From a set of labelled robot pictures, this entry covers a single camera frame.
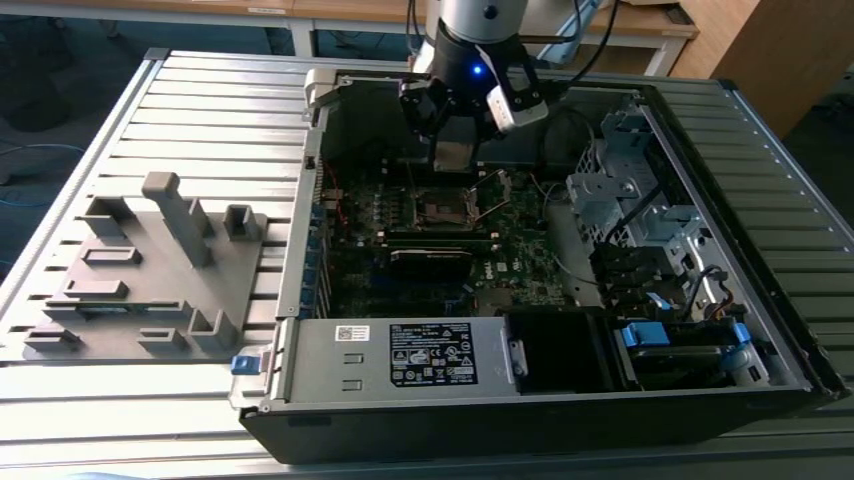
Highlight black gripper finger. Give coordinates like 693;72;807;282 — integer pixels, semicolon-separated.
470;118;500;170
398;78;447;170

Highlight CPU socket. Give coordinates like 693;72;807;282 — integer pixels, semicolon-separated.
411;187;483;231

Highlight silver metal drive cage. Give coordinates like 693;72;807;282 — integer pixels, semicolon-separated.
564;94;719;281

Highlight green motherboard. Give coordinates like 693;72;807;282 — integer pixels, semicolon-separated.
312;159;606;319

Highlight grey slanted plate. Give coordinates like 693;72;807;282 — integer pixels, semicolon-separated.
544;204;606;307

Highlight black graphics card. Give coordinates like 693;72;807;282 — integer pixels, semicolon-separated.
388;248;476;286

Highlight small chipset heatsink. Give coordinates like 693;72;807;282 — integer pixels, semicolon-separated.
475;288;515;310

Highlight wooden desk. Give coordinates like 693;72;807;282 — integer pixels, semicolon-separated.
0;0;701;76

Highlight hard disk in blue carrier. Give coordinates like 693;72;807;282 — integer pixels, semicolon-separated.
616;321;755;391

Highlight wooden cabinet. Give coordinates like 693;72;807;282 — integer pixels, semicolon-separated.
670;0;854;139

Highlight grey power supply unit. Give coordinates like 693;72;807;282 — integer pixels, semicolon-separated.
283;315;522;401

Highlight grey parts rack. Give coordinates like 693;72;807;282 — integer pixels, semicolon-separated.
23;171;270;362

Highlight black PC case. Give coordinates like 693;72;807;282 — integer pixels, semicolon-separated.
226;67;853;466

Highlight green RAM stick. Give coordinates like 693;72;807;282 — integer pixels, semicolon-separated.
76;305;147;318

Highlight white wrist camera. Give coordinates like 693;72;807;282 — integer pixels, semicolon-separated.
484;74;551;135

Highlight grey case handle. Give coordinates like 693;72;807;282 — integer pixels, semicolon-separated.
303;68;354;110

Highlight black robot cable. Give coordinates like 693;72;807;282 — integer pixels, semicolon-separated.
403;0;622;91

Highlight black wire bundle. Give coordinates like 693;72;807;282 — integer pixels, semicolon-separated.
590;243;669;306

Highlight coloured power wires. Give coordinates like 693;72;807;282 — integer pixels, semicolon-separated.
706;294;746;324

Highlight blue floor cable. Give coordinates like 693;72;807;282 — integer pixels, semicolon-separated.
0;143;88;209

